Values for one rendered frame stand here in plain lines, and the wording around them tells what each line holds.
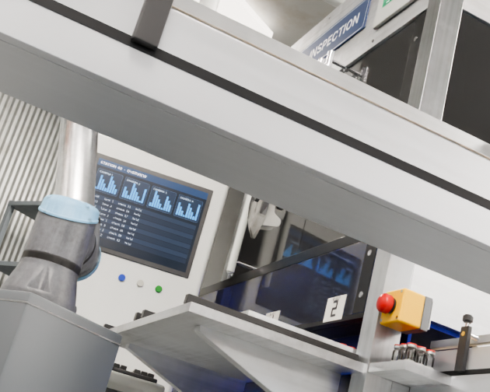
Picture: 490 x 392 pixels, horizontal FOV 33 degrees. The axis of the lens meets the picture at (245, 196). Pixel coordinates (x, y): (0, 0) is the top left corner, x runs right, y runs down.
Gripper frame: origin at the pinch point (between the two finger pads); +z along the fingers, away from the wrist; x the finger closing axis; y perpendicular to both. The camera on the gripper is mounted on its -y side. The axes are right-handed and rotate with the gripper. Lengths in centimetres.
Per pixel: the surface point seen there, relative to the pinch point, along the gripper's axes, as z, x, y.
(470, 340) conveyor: 15, -30, 38
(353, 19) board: -88, 35, 27
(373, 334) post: 15.3, -12.2, 27.6
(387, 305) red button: 10.8, -19.8, 25.0
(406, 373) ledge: 23.5, -23.2, 30.0
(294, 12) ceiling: -216, 229, 77
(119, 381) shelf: 31, 65, -1
